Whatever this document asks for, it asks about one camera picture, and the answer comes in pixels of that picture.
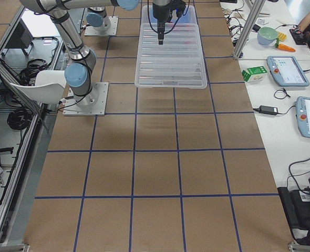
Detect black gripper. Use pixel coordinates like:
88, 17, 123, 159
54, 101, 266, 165
152, 0, 186, 23

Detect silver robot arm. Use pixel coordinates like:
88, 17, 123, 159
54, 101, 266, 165
21, 1, 186, 66
86, 7, 111, 32

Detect clear plastic box lid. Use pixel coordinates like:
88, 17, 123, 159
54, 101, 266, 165
135, 23, 207, 89

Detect green and blue bowls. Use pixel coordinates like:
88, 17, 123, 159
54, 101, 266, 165
257, 27, 278, 45

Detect green white carton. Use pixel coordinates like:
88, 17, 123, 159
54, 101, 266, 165
242, 66, 267, 82

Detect orange toy carrot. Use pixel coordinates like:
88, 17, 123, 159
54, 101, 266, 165
275, 44, 296, 53

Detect yellow toy corn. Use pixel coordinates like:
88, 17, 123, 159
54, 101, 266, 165
277, 32, 287, 42

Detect upper teach pendant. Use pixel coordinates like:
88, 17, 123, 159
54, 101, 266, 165
266, 56, 310, 87

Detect white plastic chair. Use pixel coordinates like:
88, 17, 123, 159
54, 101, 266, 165
10, 70, 66, 104

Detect black power adapter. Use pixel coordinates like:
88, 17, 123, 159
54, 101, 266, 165
253, 105, 278, 116

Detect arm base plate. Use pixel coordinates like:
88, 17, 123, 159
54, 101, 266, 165
63, 82, 109, 116
85, 16, 119, 37

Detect aluminium frame post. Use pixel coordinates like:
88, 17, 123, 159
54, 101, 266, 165
233, 0, 265, 60

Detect coiled black cable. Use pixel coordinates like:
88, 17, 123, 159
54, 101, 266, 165
7, 108, 31, 130

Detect black device with cables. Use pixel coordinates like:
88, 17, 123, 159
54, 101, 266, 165
276, 156, 310, 246

